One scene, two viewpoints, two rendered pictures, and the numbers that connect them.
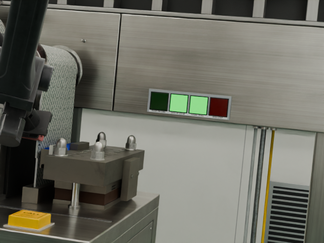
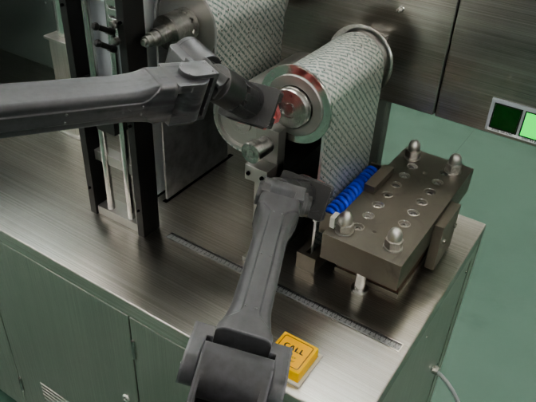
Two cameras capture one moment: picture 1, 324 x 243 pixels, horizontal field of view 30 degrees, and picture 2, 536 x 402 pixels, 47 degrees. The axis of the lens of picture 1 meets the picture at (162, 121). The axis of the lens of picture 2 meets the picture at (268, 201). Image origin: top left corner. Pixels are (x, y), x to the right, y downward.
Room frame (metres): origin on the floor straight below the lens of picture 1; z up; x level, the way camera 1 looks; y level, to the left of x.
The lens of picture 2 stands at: (0.61, 0.08, 1.75)
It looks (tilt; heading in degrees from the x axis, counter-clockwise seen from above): 36 degrees down; 19
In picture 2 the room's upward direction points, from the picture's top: 3 degrees clockwise
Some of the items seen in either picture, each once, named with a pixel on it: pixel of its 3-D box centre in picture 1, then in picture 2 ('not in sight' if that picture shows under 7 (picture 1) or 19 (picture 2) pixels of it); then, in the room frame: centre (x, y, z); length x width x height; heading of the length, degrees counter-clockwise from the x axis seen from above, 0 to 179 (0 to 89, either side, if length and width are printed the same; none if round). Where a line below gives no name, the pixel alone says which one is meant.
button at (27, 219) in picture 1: (29, 219); (291, 356); (1.30, 0.27, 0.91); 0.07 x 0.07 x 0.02; 78
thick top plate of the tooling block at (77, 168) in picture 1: (99, 162); (402, 210); (1.68, 0.16, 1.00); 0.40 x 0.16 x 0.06; 168
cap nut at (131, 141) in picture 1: (131, 142); (455, 162); (1.83, 0.09, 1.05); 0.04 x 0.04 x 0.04
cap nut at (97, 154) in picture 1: (98, 150); (394, 238); (1.52, 0.15, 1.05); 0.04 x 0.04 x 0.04
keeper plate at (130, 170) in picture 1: (131, 178); (443, 236); (1.68, 0.07, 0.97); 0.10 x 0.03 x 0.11; 168
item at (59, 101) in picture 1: (56, 121); (347, 155); (1.67, 0.29, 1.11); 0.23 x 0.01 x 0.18; 168
